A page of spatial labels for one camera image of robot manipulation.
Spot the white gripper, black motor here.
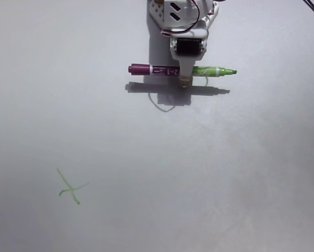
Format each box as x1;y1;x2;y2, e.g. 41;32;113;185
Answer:
169;28;209;89

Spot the green marker with purple cap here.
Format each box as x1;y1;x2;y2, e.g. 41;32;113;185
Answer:
128;62;238;78

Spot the tan rubber band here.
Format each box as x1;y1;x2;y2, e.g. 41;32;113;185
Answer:
178;75;193;89

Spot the green drawn X mark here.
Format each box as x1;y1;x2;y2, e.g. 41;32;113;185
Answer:
56;167;91;205

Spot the thin white string loop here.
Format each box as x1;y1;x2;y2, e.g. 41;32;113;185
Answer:
148;91;175;113

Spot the red and black servo wire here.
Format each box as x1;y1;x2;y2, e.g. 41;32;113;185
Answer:
161;0;217;34

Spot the white perforated base plate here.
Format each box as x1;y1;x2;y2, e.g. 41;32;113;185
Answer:
207;2;220;28

